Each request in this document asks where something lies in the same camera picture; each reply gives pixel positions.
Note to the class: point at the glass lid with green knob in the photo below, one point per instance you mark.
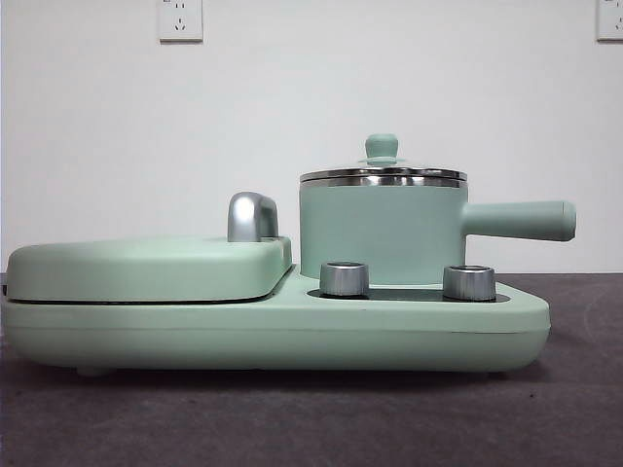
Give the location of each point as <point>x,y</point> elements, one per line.
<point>382,146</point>

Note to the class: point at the silver control knob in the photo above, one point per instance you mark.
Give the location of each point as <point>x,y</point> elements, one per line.
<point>468,282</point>
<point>344,279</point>

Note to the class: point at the green breakfast machine base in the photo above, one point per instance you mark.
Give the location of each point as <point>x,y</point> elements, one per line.
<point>292,335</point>

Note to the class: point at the green hinged griddle cover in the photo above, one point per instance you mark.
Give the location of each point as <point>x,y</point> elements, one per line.
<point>146,267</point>

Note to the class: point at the white wall socket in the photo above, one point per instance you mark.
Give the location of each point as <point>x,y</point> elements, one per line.
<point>612,19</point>
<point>181,19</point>

